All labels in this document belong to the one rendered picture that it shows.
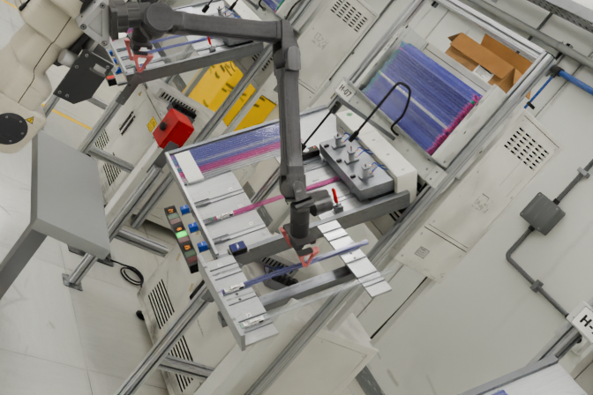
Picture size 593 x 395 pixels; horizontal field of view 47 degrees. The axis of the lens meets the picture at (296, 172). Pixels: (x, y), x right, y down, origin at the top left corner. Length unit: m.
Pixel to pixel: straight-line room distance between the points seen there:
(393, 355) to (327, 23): 1.94
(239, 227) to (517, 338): 1.88
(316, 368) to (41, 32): 1.64
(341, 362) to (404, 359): 1.27
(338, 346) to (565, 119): 2.00
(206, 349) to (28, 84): 1.20
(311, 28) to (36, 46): 1.90
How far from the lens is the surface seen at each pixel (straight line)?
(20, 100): 2.08
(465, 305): 3.97
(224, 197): 2.49
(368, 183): 2.39
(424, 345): 4.05
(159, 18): 1.88
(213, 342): 2.65
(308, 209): 1.96
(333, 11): 3.69
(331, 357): 2.82
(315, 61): 3.74
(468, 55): 3.03
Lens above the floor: 1.53
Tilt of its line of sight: 11 degrees down
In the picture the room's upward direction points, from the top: 39 degrees clockwise
